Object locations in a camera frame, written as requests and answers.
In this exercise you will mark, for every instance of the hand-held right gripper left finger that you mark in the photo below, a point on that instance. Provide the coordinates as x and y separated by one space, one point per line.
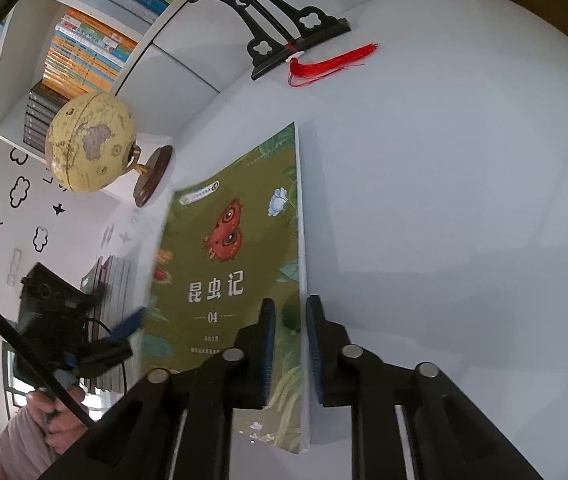
268 360

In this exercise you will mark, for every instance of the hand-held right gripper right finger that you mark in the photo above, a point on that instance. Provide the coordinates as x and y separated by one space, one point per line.
315 355

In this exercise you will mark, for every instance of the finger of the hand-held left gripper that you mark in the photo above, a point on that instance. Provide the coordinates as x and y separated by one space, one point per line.
126 324
106 357

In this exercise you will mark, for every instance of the neat stack of sorted books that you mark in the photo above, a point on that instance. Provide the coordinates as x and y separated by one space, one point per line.
114 285

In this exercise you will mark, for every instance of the green leafy insect cover book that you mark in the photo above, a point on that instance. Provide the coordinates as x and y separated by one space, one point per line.
234 240

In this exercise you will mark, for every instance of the set of dark grey books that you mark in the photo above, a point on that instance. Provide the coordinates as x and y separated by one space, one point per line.
39 117

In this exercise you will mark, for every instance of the person's left hand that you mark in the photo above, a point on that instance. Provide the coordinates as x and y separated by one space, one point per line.
56 435

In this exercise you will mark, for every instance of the window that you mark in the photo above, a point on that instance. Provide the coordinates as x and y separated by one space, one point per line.
94 400

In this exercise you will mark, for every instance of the yellow desk globe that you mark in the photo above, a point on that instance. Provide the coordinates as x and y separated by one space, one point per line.
89 140

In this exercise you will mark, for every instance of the white bookshelf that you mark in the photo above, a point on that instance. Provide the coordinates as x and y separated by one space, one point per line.
19 50

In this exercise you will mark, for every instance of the red tassel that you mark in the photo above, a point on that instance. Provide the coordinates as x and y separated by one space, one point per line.
334 62

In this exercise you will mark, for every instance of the black carved fan stand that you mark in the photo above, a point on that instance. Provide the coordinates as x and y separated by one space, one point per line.
284 25

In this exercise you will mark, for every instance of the white light switch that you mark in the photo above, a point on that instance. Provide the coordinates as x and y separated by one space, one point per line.
15 267

